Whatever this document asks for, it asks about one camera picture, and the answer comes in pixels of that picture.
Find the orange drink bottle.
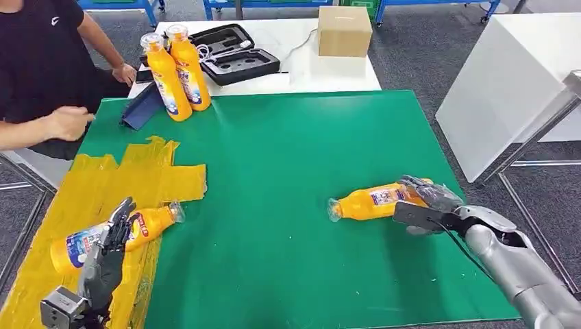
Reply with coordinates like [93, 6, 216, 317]
[164, 23, 212, 112]
[327, 178, 435, 223]
[139, 32, 193, 123]
[49, 202, 186, 276]

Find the green crate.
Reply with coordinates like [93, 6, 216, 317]
[340, 0, 382, 22]

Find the person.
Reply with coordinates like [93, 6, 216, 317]
[0, 0, 138, 161]

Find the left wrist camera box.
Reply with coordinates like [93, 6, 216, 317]
[39, 286, 90, 329]

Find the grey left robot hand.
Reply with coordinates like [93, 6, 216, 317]
[77, 197, 142, 315]

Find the green mat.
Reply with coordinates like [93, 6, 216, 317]
[77, 89, 521, 329]

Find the cardboard box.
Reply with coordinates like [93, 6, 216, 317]
[317, 5, 373, 58]

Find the steel table frame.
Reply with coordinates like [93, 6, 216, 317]
[473, 69, 581, 296]
[0, 151, 58, 294]

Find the white cable in case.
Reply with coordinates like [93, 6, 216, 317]
[197, 39, 254, 62]

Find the large white table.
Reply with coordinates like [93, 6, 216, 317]
[435, 12, 581, 184]

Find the person's right hand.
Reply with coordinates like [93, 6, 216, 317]
[44, 106, 97, 143]

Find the person's left hand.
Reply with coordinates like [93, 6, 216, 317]
[111, 62, 138, 88]

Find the blue folding stand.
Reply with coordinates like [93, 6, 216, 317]
[119, 82, 164, 132]

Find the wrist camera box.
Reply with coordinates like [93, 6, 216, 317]
[39, 286, 90, 329]
[392, 201, 455, 231]

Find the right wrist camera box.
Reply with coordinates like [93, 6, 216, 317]
[392, 201, 455, 231]

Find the thin white cable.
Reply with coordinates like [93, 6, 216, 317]
[278, 27, 319, 72]

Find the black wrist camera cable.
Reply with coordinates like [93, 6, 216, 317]
[425, 217, 497, 282]

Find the open black foam case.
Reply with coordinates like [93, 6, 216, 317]
[188, 23, 282, 86]

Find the yellow sheet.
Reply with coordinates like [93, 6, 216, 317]
[0, 135, 208, 329]

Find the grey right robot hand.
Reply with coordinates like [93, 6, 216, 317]
[397, 174, 467, 236]

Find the blue cart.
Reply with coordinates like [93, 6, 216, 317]
[76, 0, 167, 28]
[202, 0, 341, 21]
[373, 0, 503, 25]

